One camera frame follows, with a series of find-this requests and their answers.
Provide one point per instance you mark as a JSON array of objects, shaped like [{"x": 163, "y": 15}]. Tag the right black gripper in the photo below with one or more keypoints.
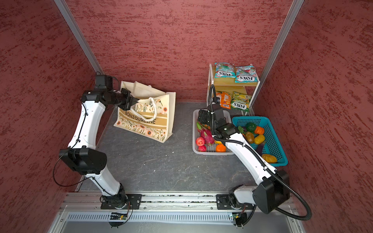
[{"x": 202, "y": 116}]

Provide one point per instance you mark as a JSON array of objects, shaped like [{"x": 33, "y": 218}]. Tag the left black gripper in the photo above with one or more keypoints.
[{"x": 129, "y": 99}]

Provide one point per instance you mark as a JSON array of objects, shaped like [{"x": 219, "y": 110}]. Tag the pink dragon fruit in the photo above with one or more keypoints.
[{"x": 205, "y": 133}]

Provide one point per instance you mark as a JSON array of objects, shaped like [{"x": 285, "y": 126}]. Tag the cream floral tote bag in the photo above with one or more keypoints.
[{"x": 152, "y": 116}]

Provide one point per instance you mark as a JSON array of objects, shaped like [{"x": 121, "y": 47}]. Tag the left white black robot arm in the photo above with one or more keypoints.
[{"x": 81, "y": 155}]

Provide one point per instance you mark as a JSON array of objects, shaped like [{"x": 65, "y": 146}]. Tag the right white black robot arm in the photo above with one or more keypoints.
[{"x": 272, "y": 185}]

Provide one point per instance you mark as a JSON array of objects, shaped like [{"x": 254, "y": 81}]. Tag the orange snack bag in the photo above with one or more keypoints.
[{"x": 224, "y": 99}]

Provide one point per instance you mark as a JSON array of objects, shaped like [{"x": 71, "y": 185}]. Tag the green Fox's candy bag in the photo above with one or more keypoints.
[{"x": 241, "y": 101}]

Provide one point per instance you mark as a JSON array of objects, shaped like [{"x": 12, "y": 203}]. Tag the teal Fox's candy bag left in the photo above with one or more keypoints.
[{"x": 224, "y": 70}]

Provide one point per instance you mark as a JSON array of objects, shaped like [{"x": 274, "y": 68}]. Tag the teal fox's candy bag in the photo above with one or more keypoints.
[
  {"x": 246, "y": 74},
  {"x": 224, "y": 70}
]

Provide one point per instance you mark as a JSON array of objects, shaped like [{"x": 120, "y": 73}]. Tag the teal Fox's candy bag right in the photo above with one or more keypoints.
[{"x": 246, "y": 74}]

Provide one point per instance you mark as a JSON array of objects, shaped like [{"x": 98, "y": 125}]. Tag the red apple front left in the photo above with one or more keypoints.
[{"x": 200, "y": 141}]

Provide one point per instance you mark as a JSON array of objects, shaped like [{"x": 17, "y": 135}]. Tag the small red fruit front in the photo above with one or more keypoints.
[{"x": 202, "y": 148}]

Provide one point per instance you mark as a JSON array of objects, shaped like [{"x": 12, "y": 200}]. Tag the white plastic fruit basket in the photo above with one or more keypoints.
[{"x": 210, "y": 148}]

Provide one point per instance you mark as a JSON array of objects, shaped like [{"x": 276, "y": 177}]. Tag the orange fruit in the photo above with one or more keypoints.
[{"x": 220, "y": 148}]

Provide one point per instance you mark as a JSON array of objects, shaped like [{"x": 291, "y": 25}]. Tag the white wooden two-tier shelf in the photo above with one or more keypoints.
[{"x": 229, "y": 85}]

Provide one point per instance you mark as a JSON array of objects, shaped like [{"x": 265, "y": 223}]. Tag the green bell pepper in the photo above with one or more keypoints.
[{"x": 251, "y": 127}]

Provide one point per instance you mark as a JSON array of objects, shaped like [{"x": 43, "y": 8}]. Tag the brown kiwi potato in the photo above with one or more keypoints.
[{"x": 249, "y": 137}]

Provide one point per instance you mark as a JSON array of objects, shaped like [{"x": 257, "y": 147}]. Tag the orange bell pepper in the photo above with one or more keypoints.
[{"x": 259, "y": 130}]

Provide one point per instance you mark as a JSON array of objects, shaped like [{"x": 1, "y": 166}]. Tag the yellow bell pepper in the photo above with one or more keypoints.
[{"x": 259, "y": 139}]

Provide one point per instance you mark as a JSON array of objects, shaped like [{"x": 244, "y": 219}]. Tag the purple eggplant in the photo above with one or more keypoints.
[{"x": 260, "y": 148}]

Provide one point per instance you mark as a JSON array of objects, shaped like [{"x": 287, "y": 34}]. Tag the teal plastic vegetable basket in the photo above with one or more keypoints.
[{"x": 272, "y": 144}]

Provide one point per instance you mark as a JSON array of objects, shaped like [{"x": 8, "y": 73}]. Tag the yellow potato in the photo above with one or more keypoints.
[{"x": 269, "y": 158}]

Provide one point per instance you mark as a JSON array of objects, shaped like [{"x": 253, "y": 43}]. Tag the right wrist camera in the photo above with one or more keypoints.
[{"x": 215, "y": 107}]

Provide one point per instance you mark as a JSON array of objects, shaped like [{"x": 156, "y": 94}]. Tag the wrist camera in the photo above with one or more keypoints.
[
  {"x": 104, "y": 82},
  {"x": 215, "y": 107}
]

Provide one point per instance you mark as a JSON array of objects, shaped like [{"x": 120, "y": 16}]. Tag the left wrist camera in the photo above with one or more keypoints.
[{"x": 104, "y": 82}]

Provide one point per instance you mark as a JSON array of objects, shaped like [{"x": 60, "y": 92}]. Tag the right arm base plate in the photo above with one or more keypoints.
[{"x": 229, "y": 202}]

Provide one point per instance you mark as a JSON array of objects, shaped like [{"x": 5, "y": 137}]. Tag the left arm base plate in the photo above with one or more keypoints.
[{"x": 118, "y": 202}]

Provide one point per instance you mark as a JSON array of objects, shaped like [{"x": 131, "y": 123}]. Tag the aluminium rail frame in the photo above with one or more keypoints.
[{"x": 165, "y": 212}]

